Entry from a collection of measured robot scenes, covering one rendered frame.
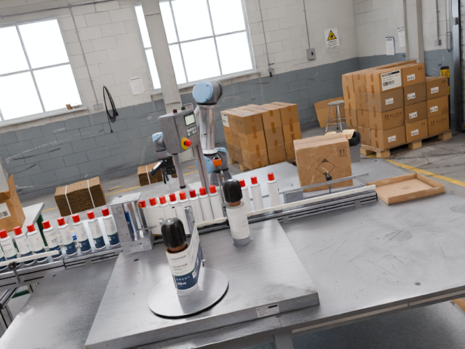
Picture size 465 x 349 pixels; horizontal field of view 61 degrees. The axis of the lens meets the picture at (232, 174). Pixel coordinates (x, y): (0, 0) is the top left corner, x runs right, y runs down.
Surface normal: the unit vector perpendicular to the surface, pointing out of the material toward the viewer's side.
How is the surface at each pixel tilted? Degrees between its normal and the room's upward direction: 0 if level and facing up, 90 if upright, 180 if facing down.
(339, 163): 90
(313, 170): 90
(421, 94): 90
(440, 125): 90
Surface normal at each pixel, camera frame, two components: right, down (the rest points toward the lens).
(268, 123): 0.29, 0.24
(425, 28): -0.94, 0.25
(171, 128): -0.48, 0.33
